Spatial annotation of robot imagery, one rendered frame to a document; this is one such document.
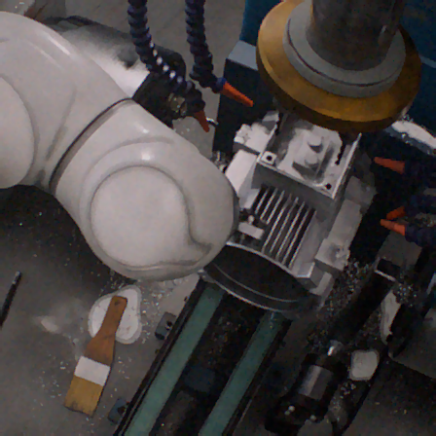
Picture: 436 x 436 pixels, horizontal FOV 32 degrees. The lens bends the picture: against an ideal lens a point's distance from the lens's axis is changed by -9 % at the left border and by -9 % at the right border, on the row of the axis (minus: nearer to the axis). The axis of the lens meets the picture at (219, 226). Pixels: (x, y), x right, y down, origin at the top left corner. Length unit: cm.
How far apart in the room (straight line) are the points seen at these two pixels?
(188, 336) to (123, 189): 57
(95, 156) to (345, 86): 28
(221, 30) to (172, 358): 68
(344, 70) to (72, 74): 29
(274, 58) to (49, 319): 61
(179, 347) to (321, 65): 48
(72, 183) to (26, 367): 65
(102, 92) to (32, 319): 67
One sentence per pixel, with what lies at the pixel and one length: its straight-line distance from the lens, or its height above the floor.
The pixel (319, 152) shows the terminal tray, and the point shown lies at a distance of 99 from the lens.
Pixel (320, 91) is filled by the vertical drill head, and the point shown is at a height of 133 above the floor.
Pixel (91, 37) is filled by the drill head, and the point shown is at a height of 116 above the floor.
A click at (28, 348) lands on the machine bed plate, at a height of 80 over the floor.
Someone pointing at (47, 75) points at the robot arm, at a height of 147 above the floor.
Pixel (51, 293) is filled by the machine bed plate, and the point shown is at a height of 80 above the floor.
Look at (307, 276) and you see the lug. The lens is 96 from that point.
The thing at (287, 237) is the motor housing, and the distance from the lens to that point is 96.
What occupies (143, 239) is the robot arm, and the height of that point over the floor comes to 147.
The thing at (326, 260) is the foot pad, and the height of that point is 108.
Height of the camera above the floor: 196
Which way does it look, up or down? 64 degrees down
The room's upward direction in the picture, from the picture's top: 10 degrees clockwise
